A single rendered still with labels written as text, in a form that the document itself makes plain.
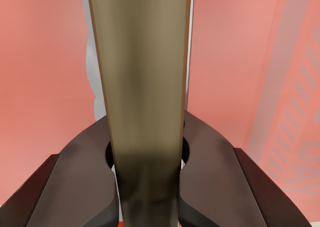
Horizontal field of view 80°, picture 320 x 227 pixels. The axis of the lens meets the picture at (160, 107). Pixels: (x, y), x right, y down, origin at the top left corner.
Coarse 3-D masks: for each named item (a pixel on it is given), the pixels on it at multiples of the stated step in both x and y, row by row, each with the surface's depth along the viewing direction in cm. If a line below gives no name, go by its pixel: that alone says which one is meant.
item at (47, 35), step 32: (0, 0) 13; (32, 0) 14; (64, 0) 14; (224, 0) 14; (256, 0) 14; (0, 32) 14; (32, 32) 14; (64, 32) 15; (192, 32) 15; (224, 32) 15; (256, 32) 15; (0, 64) 15; (32, 64) 16; (64, 64) 16; (192, 64) 16; (224, 64) 16; (256, 64) 16; (0, 96) 17; (32, 96) 17; (64, 96) 17
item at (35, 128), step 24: (192, 96) 18; (216, 96) 18; (240, 96) 18; (0, 120) 18; (24, 120) 18; (48, 120) 18; (72, 120) 18; (216, 120) 19; (240, 120) 19; (0, 144) 19; (24, 144) 19; (48, 144) 19; (240, 144) 20; (0, 168) 20; (24, 168) 21; (0, 192) 22; (312, 216) 27
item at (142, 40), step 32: (96, 0) 5; (128, 0) 5; (160, 0) 5; (96, 32) 6; (128, 32) 5; (160, 32) 6; (128, 64) 6; (160, 64) 6; (128, 96) 6; (160, 96) 6; (128, 128) 7; (160, 128) 7; (128, 160) 8; (160, 160) 8; (128, 192) 9; (160, 192) 9; (128, 224) 10; (160, 224) 10
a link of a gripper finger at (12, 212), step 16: (48, 160) 8; (32, 176) 8; (48, 176) 8; (16, 192) 7; (32, 192) 7; (0, 208) 6; (16, 208) 6; (32, 208) 6; (0, 224) 6; (16, 224) 6
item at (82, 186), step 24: (72, 144) 9; (96, 144) 9; (72, 168) 8; (96, 168) 8; (48, 192) 7; (72, 192) 7; (96, 192) 7; (48, 216) 6; (72, 216) 6; (96, 216) 6
